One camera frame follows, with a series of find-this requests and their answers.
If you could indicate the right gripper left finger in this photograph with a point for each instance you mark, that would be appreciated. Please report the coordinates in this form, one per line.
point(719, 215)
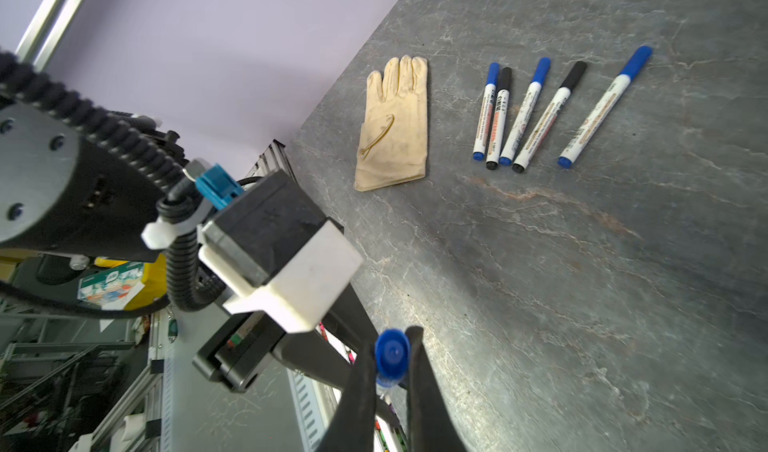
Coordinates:
point(352, 426)

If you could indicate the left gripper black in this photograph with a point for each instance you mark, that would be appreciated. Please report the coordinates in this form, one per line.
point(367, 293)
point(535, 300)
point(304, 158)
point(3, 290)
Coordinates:
point(242, 348)

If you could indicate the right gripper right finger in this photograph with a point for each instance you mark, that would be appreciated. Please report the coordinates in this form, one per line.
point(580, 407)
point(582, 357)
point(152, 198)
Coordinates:
point(430, 425)

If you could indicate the blue pen cap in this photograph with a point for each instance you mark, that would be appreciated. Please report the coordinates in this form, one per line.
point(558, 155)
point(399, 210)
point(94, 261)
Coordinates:
point(392, 358)
point(541, 71)
point(636, 62)
point(493, 74)

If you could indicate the white marker pen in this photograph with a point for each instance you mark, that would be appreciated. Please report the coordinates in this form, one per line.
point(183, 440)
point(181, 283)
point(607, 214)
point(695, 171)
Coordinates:
point(484, 123)
point(519, 126)
point(594, 120)
point(497, 132)
point(541, 130)

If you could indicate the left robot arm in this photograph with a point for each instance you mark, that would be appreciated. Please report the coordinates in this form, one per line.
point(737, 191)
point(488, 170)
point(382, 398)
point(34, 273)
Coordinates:
point(77, 179)

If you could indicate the beige cloth glove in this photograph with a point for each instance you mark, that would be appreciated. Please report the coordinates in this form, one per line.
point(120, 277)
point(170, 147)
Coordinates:
point(393, 145)

